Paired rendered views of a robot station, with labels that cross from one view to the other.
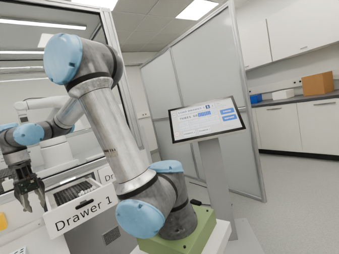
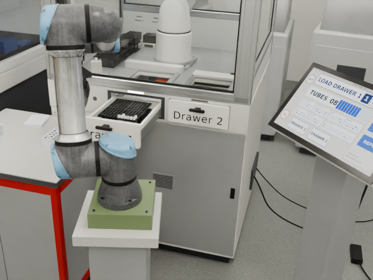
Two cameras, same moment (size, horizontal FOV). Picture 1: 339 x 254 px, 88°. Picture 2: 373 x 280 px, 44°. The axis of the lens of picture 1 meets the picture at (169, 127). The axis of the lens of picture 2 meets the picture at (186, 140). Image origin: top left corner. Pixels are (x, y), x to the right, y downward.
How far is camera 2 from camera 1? 1.23 m
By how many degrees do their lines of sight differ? 53
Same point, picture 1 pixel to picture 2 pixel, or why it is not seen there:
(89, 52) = (56, 28)
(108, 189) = (133, 129)
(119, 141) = (60, 103)
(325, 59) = not seen: outside the picture
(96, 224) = (150, 156)
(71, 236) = not seen: hidden behind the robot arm
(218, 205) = (306, 266)
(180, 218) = (106, 191)
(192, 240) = (103, 213)
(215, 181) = (316, 228)
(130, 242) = (181, 205)
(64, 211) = (90, 123)
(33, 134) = not seen: hidden behind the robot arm
